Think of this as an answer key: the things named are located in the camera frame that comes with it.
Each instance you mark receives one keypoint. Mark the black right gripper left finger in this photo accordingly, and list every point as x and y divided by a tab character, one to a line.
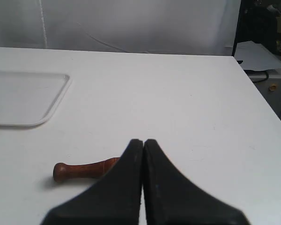
114	200

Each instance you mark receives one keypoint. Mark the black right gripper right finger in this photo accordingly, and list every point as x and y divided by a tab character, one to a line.
172	199

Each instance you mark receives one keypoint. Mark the brown wooden pestle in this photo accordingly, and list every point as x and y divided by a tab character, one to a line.
63	172

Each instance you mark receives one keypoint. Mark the white rectangular tray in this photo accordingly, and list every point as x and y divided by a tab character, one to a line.
28	99

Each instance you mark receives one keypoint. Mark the white backdrop curtain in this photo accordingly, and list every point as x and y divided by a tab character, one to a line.
198	27

